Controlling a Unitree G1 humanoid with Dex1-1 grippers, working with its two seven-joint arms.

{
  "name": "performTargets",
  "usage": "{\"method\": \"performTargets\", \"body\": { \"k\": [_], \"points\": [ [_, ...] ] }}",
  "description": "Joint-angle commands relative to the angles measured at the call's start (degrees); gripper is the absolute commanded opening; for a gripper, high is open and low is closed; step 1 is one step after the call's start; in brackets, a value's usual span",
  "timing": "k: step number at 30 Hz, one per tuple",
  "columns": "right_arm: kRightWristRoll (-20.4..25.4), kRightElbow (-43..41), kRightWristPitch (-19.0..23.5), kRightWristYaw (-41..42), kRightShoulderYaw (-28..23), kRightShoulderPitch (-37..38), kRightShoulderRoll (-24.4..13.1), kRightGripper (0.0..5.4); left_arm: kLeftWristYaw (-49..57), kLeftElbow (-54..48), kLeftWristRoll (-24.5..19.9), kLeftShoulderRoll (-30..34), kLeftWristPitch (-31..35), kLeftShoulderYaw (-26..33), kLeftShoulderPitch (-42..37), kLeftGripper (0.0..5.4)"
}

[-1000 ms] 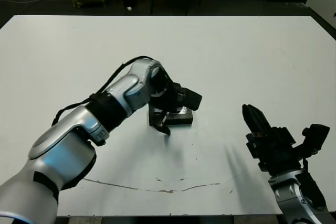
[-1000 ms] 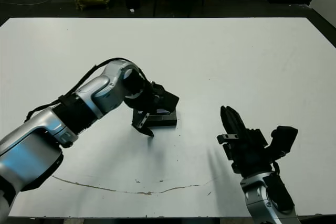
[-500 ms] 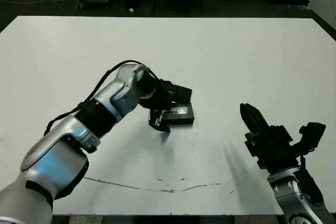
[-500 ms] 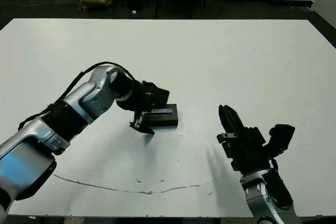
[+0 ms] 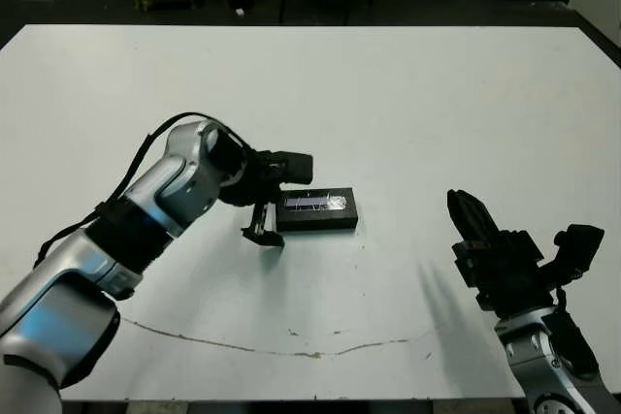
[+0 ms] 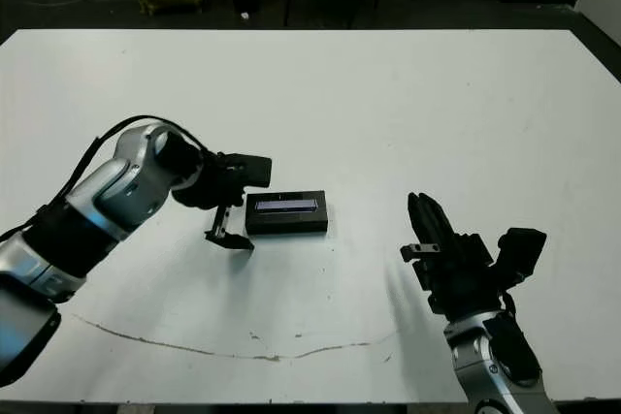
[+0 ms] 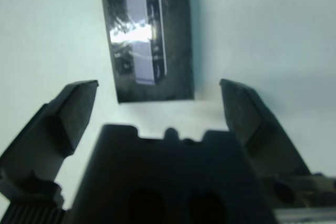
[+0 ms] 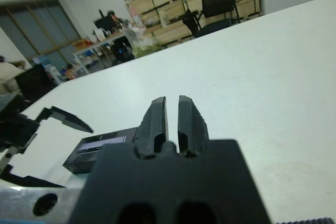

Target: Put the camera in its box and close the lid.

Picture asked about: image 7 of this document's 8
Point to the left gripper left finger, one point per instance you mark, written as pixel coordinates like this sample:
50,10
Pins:
52,129

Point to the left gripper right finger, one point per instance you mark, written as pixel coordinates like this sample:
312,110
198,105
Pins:
257,127

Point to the black box lid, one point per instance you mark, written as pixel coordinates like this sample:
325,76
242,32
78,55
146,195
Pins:
149,37

